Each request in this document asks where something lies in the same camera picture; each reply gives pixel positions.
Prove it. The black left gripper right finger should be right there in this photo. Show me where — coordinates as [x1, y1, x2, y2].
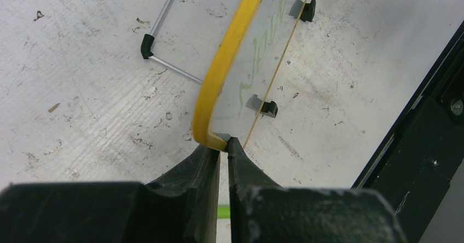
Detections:
[227, 137, 281, 242]

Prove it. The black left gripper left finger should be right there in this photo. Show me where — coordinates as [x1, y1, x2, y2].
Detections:
[146, 145, 221, 242]

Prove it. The yellow framed whiteboard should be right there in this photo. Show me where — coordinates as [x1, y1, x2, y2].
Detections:
[192, 0, 311, 151]

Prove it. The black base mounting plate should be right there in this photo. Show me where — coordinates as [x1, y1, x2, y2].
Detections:
[353, 26, 463, 242]

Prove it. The metal wire whiteboard stand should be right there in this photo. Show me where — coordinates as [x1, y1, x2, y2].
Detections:
[140, 0, 202, 85]

